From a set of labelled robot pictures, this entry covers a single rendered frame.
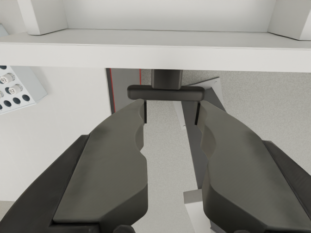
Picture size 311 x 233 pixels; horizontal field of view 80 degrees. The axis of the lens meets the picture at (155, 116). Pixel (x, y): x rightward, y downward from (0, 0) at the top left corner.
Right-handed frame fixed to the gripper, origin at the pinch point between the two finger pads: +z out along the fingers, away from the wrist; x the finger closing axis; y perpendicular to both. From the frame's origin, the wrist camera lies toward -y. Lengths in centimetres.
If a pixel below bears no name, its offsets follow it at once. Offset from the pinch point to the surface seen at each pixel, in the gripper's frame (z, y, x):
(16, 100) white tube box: 17.5, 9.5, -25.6
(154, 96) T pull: 5.3, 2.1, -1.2
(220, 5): 13.0, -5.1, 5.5
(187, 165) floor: 95, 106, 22
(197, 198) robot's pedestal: 20.8, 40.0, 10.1
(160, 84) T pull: 5.4, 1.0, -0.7
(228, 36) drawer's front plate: 9.1, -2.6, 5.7
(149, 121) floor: 95, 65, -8
